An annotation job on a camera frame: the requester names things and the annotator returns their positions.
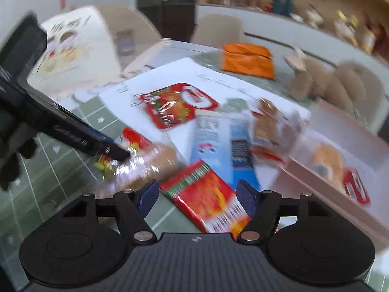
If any pink cardboard box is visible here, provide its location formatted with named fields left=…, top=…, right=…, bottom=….
left=272, top=99, right=389, bottom=238

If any dark cabinet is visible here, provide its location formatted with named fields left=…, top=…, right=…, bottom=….
left=136, top=0, right=199, bottom=41

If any printed white bag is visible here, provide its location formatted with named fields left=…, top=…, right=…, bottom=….
left=29, top=6, right=122, bottom=98

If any white paper sheet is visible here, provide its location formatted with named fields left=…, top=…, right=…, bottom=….
left=73, top=57, right=312, bottom=189

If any red rounded snack packet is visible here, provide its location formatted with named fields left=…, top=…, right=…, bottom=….
left=139, top=82, right=220, bottom=130

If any small red snack packet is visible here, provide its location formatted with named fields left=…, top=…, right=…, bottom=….
left=342, top=167, right=372, bottom=207

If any clear cracker packet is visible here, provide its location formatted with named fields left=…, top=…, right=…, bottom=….
left=249, top=97, right=304, bottom=163

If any beige chair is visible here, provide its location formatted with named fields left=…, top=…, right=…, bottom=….
left=91, top=4, right=162, bottom=70
left=190, top=14, right=247, bottom=49
left=334, top=62, right=387, bottom=134

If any orange pouch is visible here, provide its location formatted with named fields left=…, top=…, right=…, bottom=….
left=221, top=43, right=275, bottom=80

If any beige plush toy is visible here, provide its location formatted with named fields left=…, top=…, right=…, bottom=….
left=284, top=47, right=368, bottom=107

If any clear bread packet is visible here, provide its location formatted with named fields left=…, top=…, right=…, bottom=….
left=93, top=128, right=186, bottom=201

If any red orange snack packet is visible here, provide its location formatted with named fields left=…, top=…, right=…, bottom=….
left=159, top=160, right=251, bottom=235

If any beige cardboard piece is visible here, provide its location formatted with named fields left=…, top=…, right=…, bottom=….
left=119, top=37, right=173, bottom=80

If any wall shelf with goods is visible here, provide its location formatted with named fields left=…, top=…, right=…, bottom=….
left=197, top=0, right=389, bottom=56

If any yellow snack packet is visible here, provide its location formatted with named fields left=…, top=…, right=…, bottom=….
left=313, top=144, right=345, bottom=183

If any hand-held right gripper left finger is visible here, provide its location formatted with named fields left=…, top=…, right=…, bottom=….
left=62, top=179, right=160, bottom=244

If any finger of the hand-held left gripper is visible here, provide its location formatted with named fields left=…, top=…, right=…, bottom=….
left=45, top=105, right=131, bottom=161

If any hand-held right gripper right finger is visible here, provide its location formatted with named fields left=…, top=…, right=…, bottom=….
left=235, top=179, right=327, bottom=244

